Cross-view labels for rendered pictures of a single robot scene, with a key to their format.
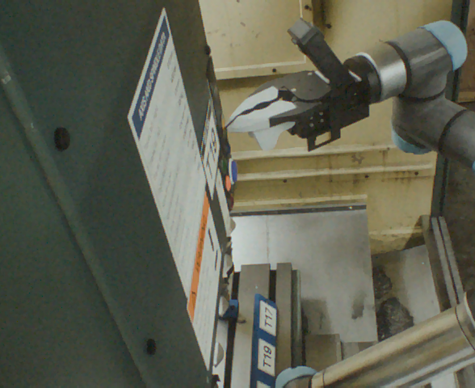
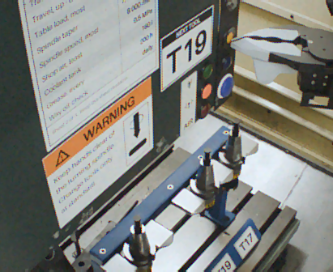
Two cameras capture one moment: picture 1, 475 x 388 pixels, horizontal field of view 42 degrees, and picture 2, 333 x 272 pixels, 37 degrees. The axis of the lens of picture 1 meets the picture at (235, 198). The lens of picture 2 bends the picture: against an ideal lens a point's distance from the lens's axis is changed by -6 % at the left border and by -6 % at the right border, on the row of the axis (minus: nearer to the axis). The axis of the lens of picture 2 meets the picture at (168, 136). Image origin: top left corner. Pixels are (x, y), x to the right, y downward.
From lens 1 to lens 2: 0.24 m
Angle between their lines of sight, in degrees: 19
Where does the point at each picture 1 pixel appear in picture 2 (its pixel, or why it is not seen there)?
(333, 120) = not seen: outside the picture
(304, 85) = (322, 43)
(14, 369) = not seen: outside the picture
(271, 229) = (303, 177)
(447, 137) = not seen: outside the picture
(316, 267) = (318, 227)
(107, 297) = not seen: outside the picture
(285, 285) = (279, 226)
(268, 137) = (266, 70)
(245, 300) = (241, 218)
